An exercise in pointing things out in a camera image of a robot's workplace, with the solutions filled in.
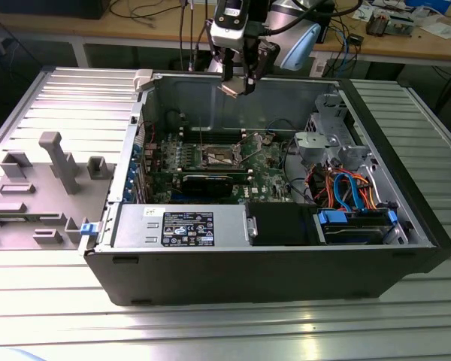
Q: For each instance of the small black adapter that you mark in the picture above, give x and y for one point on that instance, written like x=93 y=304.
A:
x=355 y=39

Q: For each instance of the silver square CPU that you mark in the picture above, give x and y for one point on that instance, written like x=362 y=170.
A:
x=231 y=88

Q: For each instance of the white papers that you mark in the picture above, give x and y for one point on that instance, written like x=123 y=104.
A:
x=441 y=30

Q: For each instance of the blue cardboard box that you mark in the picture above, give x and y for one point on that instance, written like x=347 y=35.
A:
x=428 y=4

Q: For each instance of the black open PC case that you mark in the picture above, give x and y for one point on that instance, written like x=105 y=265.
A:
x=248 y=274

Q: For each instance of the black disk bay box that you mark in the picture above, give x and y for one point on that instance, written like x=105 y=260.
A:
x=282 y=225

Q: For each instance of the grey electronic device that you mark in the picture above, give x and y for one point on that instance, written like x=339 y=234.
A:
x=400 y=26

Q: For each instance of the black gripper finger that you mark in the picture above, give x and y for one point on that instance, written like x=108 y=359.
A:
x=228 y=64
x=261 y=56

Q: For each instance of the hard disk in blue carrier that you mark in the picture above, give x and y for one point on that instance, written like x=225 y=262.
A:
x=353 y=235

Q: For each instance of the black graphics card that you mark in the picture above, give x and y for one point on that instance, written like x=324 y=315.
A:
x=206 y=186

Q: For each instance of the CPU socket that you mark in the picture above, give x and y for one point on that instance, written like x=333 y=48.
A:
x=216 y=159

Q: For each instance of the silver power supply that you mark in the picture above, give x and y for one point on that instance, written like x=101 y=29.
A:
x=143 y=225

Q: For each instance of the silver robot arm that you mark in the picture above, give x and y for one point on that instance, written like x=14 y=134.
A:
x=300 y=49

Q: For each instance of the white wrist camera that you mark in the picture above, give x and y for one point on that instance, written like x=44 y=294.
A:
x=227 y=30

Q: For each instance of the beige plastic block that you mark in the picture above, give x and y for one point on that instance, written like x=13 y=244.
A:
x=143 y=79

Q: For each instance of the silver metal drive cage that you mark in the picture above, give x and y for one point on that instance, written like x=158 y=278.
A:
x=351 y=154

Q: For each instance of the green motherboard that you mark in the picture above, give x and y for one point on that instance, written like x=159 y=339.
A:
x=270 y=161

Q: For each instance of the blue plastic latch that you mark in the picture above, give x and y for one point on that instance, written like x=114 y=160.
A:
x=89 y=229

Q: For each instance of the black box on bench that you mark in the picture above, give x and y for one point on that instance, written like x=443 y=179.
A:
x=52 y=7

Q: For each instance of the grey parts rack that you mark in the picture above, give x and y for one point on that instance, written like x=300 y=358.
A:
x=41 y=210

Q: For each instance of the white printed sheet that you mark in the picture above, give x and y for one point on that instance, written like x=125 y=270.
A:
x=318 y=68

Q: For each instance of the wooden work bench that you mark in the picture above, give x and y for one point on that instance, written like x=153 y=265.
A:
x=116 y=30

